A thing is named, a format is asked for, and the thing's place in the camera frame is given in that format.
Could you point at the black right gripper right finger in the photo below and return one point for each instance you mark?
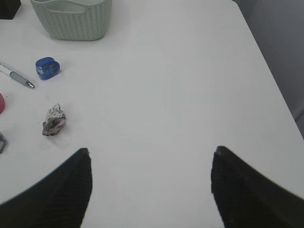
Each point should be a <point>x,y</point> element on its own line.
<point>247,199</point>

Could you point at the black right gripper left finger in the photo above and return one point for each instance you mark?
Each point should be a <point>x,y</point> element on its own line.
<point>59,200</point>

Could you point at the small paper ball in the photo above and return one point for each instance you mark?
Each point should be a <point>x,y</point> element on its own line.
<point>3,142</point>

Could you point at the blue pencil sharpener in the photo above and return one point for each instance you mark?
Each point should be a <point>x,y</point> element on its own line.
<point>47,68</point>

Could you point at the pink pencil sharpener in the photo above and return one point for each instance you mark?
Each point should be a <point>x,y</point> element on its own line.
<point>2,104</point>

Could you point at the white pen with grey grip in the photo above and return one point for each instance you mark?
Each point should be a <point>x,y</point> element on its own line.
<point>16,76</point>

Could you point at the light green plastic basket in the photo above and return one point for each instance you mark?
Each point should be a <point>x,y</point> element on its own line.
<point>75,20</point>

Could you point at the black mesh pen holder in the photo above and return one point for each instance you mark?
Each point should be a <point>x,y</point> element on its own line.
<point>9,8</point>

